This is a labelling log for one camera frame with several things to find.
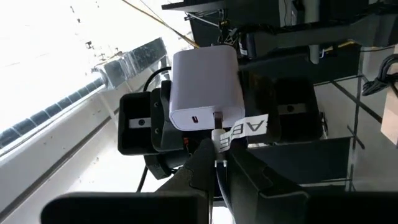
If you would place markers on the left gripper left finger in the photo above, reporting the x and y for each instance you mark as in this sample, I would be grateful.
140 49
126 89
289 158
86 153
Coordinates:
186 186

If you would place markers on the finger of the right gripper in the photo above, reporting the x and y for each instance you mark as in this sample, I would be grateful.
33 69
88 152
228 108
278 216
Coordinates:
258 93
160 118

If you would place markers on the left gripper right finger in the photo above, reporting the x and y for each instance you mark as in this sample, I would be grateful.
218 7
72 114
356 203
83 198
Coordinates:
264 199

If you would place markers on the white USB wall charger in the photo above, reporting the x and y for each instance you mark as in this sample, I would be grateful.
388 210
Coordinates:
205 84

